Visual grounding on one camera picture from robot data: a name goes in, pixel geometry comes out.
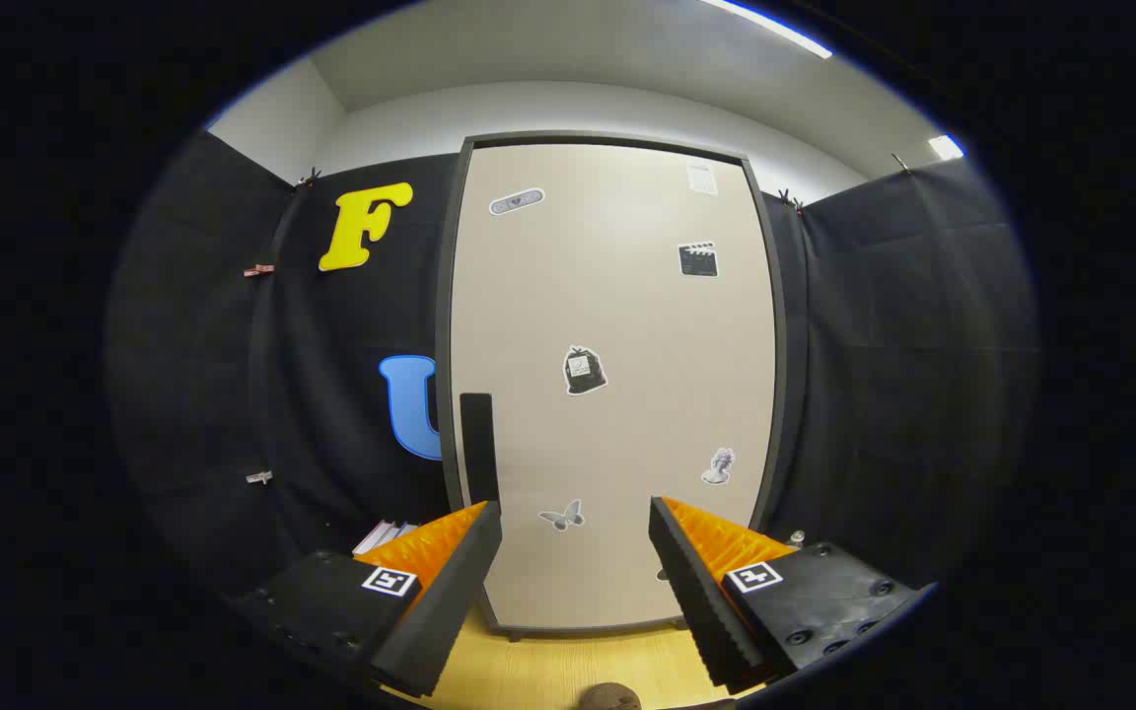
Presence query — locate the long ceiling light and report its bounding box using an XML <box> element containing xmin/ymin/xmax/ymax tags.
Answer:
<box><xmin>701</xmin><ymin>0</ymin><xmax>833</xmax><ymax>59</ymax></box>

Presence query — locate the black door handle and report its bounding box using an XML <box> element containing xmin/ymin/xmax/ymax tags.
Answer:
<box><xmin>460</xmin><ymin>392</ymin><xmax>500</xmax><ymax>504</ymax></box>

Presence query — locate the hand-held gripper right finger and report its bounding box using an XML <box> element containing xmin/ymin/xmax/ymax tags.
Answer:
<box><xmin>649</xmin><ymin>496</ymin><xmax>934</xmax><ymax>693</ymax></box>

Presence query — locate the beige shoe cabinet door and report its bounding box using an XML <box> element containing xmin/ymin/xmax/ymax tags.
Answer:
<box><xmin>450</xmin><ymin>145</ymin><xmax>778</xmax><ymax>629</ymax></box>

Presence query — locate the brown fuzzy shoe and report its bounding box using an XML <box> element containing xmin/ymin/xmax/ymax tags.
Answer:
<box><xmin>578</xmin><ymin>682</ymin><xmax>643</xmax><ymax>710</ymax></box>

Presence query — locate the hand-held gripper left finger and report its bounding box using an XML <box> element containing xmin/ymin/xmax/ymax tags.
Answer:
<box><xmin>233</xmin><ymin>500</ymin><xmax>505</xmax><ymax>699</ymax></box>

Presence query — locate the black backdrop cloth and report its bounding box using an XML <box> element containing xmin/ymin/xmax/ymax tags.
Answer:
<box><xmin>105</xmin><ymin>128</ymin><xmax>1037</xmax><ymax>612</ymax></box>

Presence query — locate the grey shoe cabinet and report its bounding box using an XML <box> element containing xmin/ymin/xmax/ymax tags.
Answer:
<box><xmin>435</xmin><ymin>131</ymin><xmax>806</xmax><ymax>642</ymax></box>

